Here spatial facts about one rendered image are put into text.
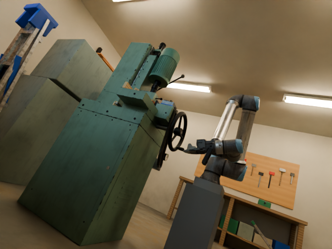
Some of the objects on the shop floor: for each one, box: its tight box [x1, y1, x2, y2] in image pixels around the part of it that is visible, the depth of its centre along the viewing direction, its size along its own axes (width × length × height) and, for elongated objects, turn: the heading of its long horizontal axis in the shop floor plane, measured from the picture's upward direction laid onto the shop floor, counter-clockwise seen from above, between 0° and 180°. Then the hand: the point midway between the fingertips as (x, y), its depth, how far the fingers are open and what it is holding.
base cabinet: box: [17, 108, 161, 246], centre depth 137 cm, size 45×58×71 cm
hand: (185, 151), depth 127 cm, fingers closed
